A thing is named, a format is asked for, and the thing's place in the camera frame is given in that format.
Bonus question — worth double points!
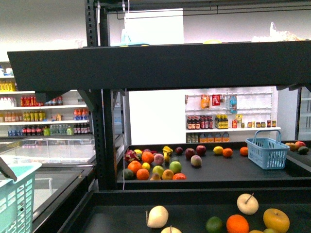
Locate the light teal shopping basket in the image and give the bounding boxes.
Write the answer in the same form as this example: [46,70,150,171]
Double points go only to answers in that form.
[0,162,42,233]

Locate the grey basket handle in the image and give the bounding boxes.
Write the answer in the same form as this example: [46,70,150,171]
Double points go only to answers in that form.
[0,158,17,182]

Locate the far yellow lemon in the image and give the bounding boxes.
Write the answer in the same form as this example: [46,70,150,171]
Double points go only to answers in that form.
[213,146,224,155]

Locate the far orange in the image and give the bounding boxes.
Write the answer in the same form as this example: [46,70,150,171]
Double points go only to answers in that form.
[223,148,233,158]

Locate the glass freezer chest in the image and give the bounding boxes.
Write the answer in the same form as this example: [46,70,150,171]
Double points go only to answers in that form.
[0,137,97,219]

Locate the white pear left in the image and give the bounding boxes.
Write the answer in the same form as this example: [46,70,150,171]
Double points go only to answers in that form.
[145,205,169,229]

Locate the white pear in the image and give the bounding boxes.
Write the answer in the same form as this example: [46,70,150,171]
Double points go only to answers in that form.
[161,226,182,233]
[145,205,169,229]
[237,193,259,215]

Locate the white pear middle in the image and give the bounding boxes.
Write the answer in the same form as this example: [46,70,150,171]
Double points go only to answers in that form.
[161,226,182,233]

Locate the small blue basket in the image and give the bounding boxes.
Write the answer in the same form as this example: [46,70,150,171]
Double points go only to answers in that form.
[245,130,290,170]

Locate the green lime upper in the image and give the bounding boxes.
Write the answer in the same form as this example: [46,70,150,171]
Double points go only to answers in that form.
[206,216,223,233]

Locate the white pear right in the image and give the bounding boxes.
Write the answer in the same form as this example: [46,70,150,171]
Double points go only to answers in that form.
[237,193,259,215]

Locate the orange at right edge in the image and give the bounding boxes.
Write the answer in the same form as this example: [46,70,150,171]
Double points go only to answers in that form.
[226,215,249,233]

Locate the golden apple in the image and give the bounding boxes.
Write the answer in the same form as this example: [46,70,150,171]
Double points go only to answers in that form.
[263,208,290,233]

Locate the black display shelf frame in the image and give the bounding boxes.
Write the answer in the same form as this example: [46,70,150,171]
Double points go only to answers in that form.
[8,0,311,190]

